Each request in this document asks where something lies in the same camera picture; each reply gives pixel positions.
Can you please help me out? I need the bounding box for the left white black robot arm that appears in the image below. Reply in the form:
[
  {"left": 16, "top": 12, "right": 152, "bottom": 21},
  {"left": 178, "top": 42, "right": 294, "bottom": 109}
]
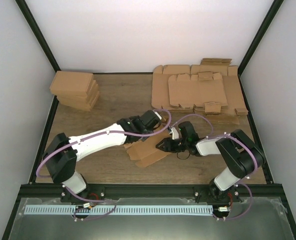
[{"left": 43, "top": 110, "right": 162, "bottom": 202}]

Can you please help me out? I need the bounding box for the top folded cardboard box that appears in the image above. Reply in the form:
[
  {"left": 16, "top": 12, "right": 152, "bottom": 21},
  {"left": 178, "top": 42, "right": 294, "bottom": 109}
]
[{"left": 50, "top": 71, "right": 93, "bottom": 97}]

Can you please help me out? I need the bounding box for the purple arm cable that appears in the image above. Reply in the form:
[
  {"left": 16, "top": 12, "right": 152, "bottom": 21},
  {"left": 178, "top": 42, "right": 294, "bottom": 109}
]
[
  {"left": 170, "top": 113, "right": 260, "bottom": 221},
  {"left": 35, "top": 108, "right": 173, "bottom": 223}
]

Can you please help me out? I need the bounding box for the folded cardboard box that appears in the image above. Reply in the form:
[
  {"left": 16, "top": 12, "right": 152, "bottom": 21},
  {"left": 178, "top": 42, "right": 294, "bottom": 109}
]
[
  {"left": 57, "top": 94, "right": 99, "bottom": 111},
  {"left": 57, "top": 91, "right": 99, "bottom": 105},
  {"left": 57, "top": 83, "right": 99, "bottom": 102},
  {"left": 50, "top": 71, "right": 93, "bottom": 97},
  {"left": 55, "top": 80, "right": 97, "bottom": 98}
]

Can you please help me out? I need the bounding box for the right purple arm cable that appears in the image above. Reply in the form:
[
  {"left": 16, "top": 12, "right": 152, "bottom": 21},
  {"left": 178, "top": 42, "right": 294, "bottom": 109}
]
[{"left": 170, "top": 113, "right": 260, "bottom": 221}]

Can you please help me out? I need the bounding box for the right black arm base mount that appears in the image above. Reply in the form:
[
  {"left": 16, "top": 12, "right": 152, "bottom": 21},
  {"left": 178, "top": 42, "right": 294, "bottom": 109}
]
[{"left": 193, "top": 184, "right": 240, "bottom": 205}]

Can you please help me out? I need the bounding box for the light blue slotted cable duct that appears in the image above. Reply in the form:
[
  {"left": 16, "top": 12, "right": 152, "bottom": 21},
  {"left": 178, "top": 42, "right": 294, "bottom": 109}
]
[{"left": 23, "top": 204, "right": 213, "bottom": 216}]

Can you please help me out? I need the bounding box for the pile of flat cardboard blanks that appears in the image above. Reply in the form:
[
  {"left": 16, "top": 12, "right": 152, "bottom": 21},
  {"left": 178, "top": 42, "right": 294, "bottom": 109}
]
[{"left": 151, "top": 58, "right": 248, "bottom": 124}]

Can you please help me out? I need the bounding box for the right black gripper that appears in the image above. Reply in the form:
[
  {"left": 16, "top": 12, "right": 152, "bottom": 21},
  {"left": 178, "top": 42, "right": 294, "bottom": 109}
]
[{"left": 156, "top": 137, "right": 189, "bottom": 154}]

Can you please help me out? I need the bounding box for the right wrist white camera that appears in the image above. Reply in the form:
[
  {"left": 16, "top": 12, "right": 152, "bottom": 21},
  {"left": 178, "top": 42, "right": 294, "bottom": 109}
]
[{"left": 168, "top": 126, "right": 180, "bottom": 140}]

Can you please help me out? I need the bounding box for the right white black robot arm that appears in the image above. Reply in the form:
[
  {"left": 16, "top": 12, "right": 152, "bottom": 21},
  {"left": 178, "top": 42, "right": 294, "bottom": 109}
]
[{"left": 156, "top": 121, "right": 266, "bottom": 202}]

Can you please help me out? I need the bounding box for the brown cardboard box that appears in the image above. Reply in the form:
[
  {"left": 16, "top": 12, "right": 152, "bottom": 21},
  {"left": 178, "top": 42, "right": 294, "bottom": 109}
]
[{"left": 124, "top": 130, "right": 171, "bottom": 168}]

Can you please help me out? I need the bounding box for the black corner frame post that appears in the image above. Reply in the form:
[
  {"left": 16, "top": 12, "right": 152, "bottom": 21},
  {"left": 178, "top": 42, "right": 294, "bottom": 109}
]
[
  {"left": 240, "top": 0, "right": 285, "bottom": 74},
  {"left": 15, "top": 0, "right": 61, "bottom": 72}
]

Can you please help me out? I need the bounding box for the wrist white camera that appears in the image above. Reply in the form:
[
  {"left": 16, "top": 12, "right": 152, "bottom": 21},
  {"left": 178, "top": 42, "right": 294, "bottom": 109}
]
[
  {"left": 168, "top": 126, "right": 180, "bottom": 140},
  {"left": 154, "top": 111, "right": 163, "bottom": 122}
]

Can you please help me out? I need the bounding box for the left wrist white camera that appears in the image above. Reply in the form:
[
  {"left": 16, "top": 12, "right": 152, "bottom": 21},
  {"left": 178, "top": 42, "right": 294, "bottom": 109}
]
[{"left": 154, "top": 111, "right": 163, "bottom": 122}]

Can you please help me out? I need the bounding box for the right black corner frame post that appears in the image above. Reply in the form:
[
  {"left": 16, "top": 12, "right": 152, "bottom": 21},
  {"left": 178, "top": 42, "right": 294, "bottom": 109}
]
[{"left": 240, "top": 0, "right": 285, "bottom": 74}]

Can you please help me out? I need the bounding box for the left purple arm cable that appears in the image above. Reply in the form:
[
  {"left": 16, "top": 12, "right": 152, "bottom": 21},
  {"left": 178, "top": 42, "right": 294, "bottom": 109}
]
[{"left": 35, "top": 108, "right": 173, "bottom": 223}]

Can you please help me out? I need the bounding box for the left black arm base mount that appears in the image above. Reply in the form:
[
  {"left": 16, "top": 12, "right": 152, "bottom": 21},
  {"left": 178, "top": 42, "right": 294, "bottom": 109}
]
[{"left": 62, "top": 184, "right": 113, "bottom": 204}]

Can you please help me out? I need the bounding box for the black aluminium frame rail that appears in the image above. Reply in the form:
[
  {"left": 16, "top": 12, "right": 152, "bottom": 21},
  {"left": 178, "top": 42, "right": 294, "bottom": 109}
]
[{"left": 17, "top": 183, "right": 285, "bottom": 202}]

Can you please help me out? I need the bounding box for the left black corner frame post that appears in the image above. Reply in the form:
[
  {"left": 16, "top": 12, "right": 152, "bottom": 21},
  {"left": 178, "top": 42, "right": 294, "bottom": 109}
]
[{"left": 15, "top": 0, "right": 61, "bottom": 72}]

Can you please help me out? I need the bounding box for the bottom folded cardboard box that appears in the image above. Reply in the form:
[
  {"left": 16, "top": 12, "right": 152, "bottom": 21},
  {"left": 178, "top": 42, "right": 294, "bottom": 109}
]
[{"left": 57, "top": 94, "right": 99, "bottom": 111}]

